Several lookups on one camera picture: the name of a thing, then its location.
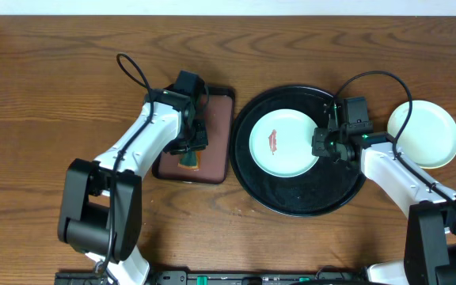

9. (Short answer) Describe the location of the green yellow sponge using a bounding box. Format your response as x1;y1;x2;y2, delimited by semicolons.
177;151;201;171

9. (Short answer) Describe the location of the green plate with stain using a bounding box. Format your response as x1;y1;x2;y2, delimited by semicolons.
397;100;456;169

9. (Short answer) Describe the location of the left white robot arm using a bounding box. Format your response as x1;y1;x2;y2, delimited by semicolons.
55;85;210;284

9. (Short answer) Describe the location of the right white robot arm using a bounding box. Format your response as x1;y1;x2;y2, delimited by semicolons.
312;128;456;284

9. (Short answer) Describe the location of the round black tray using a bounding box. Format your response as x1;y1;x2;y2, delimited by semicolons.
230;85;366;217

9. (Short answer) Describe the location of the rectangular black water tray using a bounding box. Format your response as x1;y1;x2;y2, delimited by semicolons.
152;85;235;184

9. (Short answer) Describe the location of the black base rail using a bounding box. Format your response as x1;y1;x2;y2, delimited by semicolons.
54;271;370;285

